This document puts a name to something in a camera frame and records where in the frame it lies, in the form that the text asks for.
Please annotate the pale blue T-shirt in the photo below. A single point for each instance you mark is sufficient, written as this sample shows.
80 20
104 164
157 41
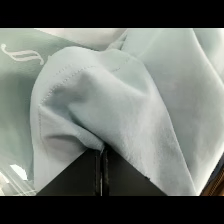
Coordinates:
126 100

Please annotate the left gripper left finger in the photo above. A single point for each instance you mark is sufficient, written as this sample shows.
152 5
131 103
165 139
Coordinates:
78 180

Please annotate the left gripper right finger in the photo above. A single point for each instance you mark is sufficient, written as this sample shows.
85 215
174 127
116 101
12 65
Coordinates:
128 181

